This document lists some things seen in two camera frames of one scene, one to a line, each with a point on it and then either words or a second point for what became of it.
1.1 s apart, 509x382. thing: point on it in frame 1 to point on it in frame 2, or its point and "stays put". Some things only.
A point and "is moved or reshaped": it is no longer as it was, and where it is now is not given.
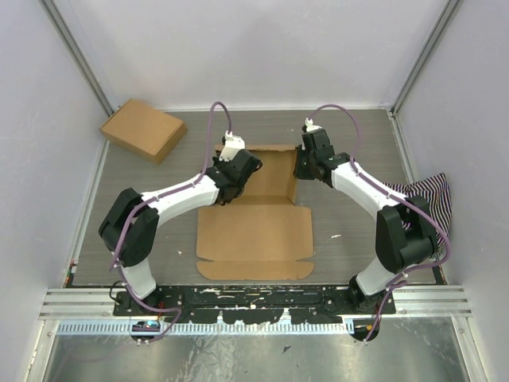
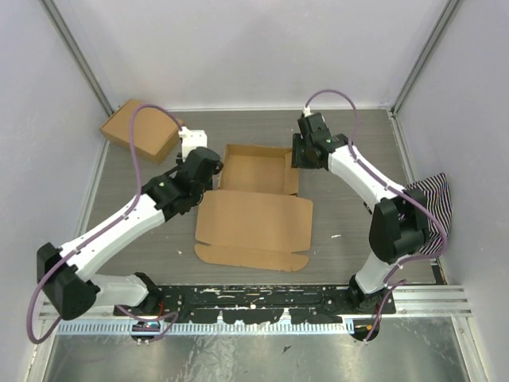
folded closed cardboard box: x=145 y=130 stays put
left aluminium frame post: x=75 y=51 stays put
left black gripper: x=218 y=164 to x=210 y=185
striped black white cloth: x=433 y=195 stays put
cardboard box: x=262 y=234 is moved or reshaped
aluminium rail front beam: x=410 y=303 stays put
